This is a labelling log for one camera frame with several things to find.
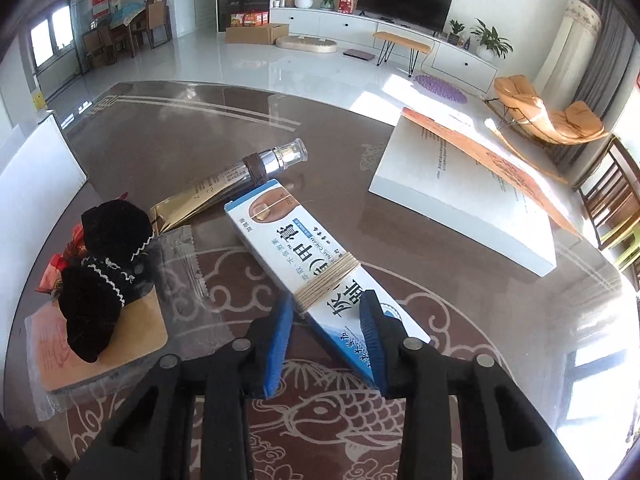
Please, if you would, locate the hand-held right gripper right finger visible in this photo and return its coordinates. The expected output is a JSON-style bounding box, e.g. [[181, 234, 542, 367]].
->
[[357, 290, 583, 480]]

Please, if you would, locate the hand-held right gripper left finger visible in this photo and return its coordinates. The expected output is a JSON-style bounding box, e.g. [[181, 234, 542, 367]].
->
[[67, 301, 296, 480]]

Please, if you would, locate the blue and white box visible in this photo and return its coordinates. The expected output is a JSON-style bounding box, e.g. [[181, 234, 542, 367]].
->
[[223, 179, 432, 391]]

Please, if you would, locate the clear plastic sleeve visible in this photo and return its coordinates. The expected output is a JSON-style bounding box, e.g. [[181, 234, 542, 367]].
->
[[25, 225, 211, 421]]

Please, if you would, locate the brown card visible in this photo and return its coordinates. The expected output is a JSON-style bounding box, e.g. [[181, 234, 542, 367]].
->
[[25, 287, 168, 393]]

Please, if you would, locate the gold tube with clear cap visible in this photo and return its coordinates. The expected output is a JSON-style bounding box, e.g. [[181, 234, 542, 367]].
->
[[150, 137, 308, 237]]

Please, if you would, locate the white book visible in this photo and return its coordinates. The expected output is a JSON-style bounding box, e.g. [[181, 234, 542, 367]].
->
[[368, 107, 583, 277]]

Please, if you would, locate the black velvet scrunchie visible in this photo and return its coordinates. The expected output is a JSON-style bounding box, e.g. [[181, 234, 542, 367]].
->
[[59, 201, 155, 363]]

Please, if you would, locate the red packet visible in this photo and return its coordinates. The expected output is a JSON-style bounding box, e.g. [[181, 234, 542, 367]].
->
[[35, 222, 86, 293]]

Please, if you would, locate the purple round floor mat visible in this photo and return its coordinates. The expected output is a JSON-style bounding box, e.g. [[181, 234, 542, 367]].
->
[[412, 74, 468, 105]]

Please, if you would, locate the green plastic stool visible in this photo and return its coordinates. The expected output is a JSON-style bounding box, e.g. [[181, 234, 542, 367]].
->
[[617, 225, 640, 291]]

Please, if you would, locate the wooden slatted chair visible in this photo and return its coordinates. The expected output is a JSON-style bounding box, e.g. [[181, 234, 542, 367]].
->
[[575, 135, 640, 251]]

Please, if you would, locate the white board panel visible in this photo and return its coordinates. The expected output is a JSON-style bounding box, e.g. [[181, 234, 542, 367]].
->
[[0, 112, 88, 221]]

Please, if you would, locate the beige round floor cushion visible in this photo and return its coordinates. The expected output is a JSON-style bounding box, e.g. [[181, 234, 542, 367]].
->
[[276, 35, 338, 53]]

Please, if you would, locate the orange lounge chair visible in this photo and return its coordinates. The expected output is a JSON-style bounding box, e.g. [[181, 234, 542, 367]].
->
[[484, 75, 611, 148]]

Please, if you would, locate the wooden bench with metal legs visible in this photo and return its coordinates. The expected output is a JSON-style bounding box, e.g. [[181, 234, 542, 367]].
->
[[372, 31, 432, 77]]

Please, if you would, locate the cardboard box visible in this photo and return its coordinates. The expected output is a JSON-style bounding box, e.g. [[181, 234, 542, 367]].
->
[[226, 23, 290, 44]]

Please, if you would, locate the white television cabinet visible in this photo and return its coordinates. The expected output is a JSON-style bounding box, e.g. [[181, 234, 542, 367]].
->
[[270, 7, 499, 93]]

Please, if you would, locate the orange snack carton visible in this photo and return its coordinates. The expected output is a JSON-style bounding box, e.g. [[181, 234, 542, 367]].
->
[[230, 10, 269, 27]]

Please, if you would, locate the large potted green plant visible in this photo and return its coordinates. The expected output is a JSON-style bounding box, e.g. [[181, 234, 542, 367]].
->
[[470, 19, 514, 58]]

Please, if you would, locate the black television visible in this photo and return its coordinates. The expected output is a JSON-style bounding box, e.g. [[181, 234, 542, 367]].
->
[[357, 0, 454, 33]]

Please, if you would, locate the white sheer curtain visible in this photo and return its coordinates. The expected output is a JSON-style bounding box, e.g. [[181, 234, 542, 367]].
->
[[532, 0, 603, 106]]

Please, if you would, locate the dining table with blue cloth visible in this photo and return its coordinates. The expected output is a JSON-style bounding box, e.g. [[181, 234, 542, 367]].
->
[[110, 4, 148, 56]]

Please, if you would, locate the grey curtain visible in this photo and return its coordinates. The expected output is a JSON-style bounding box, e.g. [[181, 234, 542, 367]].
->
[[565, 0, 640, 161]]

